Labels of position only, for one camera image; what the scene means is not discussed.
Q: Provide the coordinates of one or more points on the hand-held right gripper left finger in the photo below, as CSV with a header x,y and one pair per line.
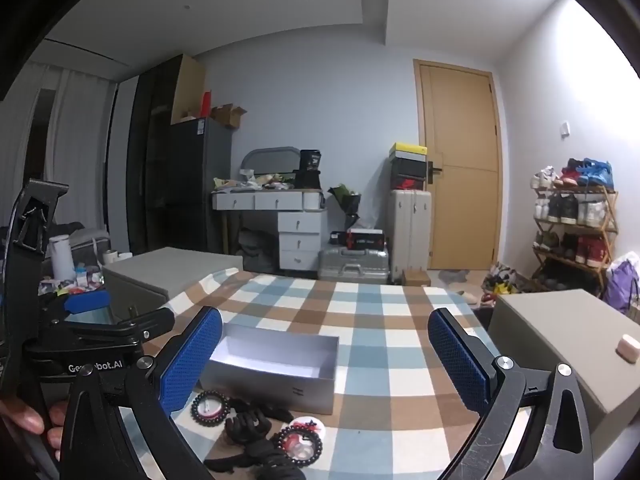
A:
x,y
192,360

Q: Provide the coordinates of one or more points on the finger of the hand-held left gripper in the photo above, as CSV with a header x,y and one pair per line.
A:
x,y
145,322
87,302

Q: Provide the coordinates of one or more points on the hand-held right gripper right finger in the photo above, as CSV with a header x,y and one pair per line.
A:
x,y
457,360

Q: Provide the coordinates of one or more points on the black hair claw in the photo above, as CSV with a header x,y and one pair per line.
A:
x,y
245,427

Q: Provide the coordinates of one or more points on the grey cardboard box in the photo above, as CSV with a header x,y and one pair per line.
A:
x,y
280,390

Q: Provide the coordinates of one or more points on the round white card red bow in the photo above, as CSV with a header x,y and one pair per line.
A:
x,y
314,427

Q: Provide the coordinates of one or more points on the person's left hand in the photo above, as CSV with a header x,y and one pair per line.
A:
x,y
22,415

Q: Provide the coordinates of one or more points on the white thermos bottle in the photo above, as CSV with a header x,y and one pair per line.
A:
x,y
62,257

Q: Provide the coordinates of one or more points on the grey padded bed panel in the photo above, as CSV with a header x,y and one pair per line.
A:
x,y
565,340
170,270

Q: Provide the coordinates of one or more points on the plaid blanket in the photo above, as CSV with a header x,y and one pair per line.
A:
x,y
380,340

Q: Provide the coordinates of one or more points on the grey floor mat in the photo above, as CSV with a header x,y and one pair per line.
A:
x,y
455,275

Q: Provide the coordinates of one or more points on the black hair clip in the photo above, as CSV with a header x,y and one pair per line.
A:
x,y
267,411

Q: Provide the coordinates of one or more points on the small cardboard box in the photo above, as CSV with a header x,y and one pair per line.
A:
x,y
415,276

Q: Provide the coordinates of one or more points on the white curtain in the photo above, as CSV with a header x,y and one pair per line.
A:
x,y
75,150

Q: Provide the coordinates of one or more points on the dark bag under desk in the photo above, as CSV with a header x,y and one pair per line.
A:
x,y
252,250

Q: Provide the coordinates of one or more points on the white upright suitcase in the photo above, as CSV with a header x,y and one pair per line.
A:
x,y
410,232

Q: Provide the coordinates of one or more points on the black scrunchie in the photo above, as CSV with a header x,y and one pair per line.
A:
x,y
280,469

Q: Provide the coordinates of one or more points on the silver suitcase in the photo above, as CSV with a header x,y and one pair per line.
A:
x,y
355,262

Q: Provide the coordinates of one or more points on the grey refrigerator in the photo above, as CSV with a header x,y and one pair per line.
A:
x,y
197,180

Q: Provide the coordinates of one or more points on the black shoe box red stripe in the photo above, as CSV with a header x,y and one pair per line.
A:
x,y
366,238

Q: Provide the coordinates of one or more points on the dark wardrobe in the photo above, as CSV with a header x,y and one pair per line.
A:
x,y
147,160

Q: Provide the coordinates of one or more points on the white dresser desk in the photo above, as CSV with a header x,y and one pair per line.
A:
x,y
300,230

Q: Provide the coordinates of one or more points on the small black box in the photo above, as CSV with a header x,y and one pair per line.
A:
x,y
337,239

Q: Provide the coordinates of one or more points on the pink earbud case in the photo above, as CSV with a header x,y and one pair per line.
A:
x,y
627,346

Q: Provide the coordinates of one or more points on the pile of snack packets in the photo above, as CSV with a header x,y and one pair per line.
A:
x,y
250,183

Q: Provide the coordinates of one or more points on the purple bag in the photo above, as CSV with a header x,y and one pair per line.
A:
x,y
622,285

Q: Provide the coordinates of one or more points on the red and black shoe box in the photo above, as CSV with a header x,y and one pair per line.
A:
x,y
407,182

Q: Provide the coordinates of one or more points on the wooden shoe rack with shoes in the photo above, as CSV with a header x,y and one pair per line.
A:
x,y
575,210

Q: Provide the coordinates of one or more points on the bouquet in black wrap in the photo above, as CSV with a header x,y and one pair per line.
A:
x,y
345,202

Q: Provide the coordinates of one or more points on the grey rounded mirror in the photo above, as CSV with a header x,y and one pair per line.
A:
x,y
270,157

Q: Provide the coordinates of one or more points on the yellow and white shoe box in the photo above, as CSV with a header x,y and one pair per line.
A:
x,y
407,150

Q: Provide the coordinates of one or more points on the open cardboard box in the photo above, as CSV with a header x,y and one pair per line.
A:
x,y
230,116

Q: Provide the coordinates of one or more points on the black bag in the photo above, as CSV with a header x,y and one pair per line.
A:
x,y
309,167

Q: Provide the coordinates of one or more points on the large cardboard sheet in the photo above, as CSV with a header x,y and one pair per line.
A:
x,y
187,87

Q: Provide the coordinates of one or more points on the wooden door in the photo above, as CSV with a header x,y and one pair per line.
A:
x,y
460,110

